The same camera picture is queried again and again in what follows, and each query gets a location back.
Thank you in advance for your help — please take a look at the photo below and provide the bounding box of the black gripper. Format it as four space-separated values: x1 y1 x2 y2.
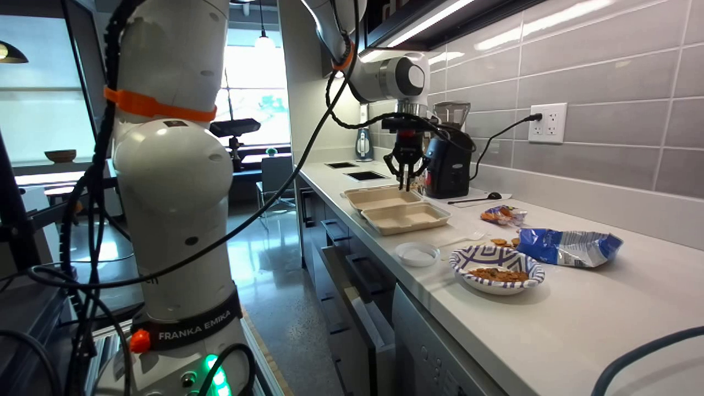
386 116 432 188

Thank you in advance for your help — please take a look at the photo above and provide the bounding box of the beige clamshell food container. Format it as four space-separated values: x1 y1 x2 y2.
341 182 451 237

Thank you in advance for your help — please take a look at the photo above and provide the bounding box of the orange snack packet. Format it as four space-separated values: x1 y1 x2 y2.
480 204 529 229

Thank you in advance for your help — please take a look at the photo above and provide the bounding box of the brown snack pile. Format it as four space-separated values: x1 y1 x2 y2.
469 264 531 286

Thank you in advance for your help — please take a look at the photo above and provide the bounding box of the blue snack bag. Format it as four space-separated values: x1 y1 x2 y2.
518 227 625 270

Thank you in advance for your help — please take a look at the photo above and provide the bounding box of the black coffee grinder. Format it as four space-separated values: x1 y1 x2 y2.
425 100 478 199

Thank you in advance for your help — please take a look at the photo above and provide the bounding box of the clear glass bottle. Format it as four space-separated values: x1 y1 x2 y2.
355 127 375 163

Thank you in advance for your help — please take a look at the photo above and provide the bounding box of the black measuring scoop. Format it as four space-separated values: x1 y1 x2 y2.
447 188 506 207

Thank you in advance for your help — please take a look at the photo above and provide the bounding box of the small white round lid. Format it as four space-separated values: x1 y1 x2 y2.
394 239 442 269

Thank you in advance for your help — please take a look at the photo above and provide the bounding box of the blue patterned bowl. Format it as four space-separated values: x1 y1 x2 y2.
447 241 548 297

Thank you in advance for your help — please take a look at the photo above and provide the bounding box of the grey chair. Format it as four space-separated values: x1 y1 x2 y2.
255 154 298 219

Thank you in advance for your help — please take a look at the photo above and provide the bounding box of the cabinet light strip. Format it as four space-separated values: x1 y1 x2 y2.
384 0 476 51

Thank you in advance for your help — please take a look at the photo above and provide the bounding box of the stainless dishwasher front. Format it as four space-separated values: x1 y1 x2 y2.
392 284 508 396

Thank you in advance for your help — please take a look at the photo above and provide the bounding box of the white pendant lamp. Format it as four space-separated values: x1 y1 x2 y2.
252 0 277 53

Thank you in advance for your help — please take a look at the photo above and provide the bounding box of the dark bowl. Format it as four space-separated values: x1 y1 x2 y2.
43 147 79 164

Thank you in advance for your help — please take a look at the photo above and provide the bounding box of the dark dome lamp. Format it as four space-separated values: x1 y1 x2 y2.
0 39 31 65

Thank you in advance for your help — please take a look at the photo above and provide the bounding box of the black power cord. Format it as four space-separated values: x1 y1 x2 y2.
471 110 547 177

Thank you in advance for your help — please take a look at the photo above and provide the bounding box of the white wall outlet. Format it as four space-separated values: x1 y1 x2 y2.
527 100 569 144

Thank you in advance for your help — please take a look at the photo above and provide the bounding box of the black camera on tripod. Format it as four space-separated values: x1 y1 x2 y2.
210 116 265 171

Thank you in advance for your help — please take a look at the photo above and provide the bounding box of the blue grey hose cable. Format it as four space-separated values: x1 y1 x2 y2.
591 325 704 396

